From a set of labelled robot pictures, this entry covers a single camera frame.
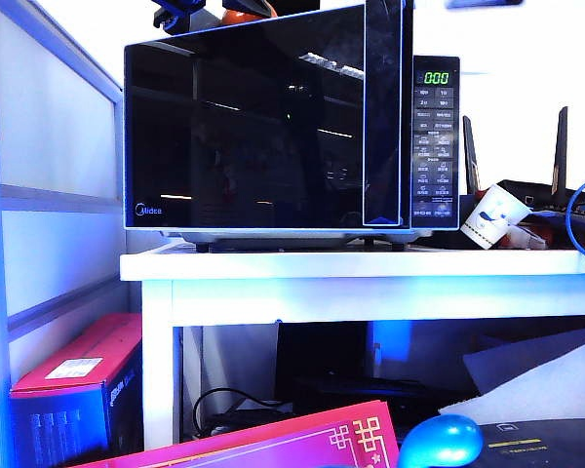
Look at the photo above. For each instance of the red white small packet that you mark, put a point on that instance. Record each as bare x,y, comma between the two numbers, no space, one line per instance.
526,239

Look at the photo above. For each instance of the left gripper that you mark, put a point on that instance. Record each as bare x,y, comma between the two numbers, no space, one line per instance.
175,10

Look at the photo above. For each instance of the grey frosted office partition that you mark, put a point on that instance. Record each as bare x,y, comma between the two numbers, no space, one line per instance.
53,122

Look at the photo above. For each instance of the white foam sheet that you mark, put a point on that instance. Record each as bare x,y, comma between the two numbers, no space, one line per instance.
541,395

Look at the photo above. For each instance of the orange fruit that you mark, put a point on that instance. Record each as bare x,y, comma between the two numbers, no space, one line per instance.
234,18

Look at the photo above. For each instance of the black router with antennas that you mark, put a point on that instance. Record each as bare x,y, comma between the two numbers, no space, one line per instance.
541,192

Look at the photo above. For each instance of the black computer case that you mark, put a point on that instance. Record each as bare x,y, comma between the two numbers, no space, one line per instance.
322,351

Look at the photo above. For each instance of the black paper shredder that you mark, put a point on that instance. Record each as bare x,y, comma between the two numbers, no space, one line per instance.
541,443

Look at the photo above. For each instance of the magenta gift box gold pattern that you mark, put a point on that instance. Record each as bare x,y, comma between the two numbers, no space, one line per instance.
273,439

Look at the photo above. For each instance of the white flat board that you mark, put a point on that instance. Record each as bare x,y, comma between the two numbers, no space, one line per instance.
517,356

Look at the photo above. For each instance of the black mouse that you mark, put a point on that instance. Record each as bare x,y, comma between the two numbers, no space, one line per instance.
253,420

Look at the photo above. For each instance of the white wooden table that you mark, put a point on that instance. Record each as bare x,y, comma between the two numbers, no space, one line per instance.
322,292

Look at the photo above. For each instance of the red blue router carton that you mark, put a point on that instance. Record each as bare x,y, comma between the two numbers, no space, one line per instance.
78,390

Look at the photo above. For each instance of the glossy blue rounded object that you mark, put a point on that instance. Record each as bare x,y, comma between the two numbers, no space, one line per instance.
443,439

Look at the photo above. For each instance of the white paper cup blue print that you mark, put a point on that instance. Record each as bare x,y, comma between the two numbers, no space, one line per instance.
492,214

